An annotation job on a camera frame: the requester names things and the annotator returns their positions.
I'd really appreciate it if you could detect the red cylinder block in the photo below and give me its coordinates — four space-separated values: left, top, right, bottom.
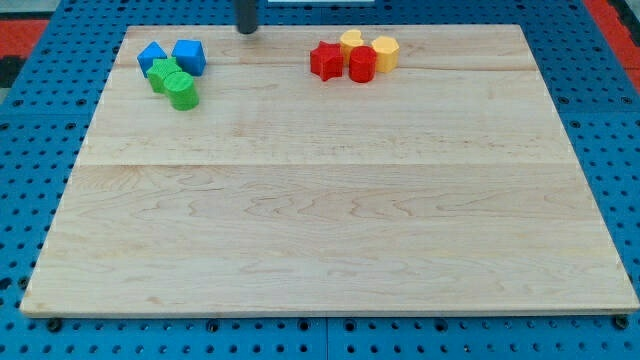
349 46 377 83

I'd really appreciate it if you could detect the red star block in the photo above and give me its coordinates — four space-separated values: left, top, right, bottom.
310 41 344 81

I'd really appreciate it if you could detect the green cylinder block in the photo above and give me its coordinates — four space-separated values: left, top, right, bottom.
163 72 199 111

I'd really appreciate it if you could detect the blue triangular block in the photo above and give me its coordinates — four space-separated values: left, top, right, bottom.
137 41 167 77

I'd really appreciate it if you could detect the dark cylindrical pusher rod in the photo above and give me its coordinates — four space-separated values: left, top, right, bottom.
233 0 258 35

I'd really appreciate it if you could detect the light wooden board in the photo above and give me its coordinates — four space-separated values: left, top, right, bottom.
21 25 639 318

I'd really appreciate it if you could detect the yellow heart block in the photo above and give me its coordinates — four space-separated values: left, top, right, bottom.
339 29 365 65

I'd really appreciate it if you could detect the yellow hexagon block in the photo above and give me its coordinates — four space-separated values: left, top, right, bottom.
371 36 400 73

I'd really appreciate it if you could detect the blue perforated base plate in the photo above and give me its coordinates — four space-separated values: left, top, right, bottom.
1 0 639 359

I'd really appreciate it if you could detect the blue cube block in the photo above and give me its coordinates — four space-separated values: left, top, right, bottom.
171 39 206 76

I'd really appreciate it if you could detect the green star block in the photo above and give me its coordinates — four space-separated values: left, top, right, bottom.
146 57 182 94

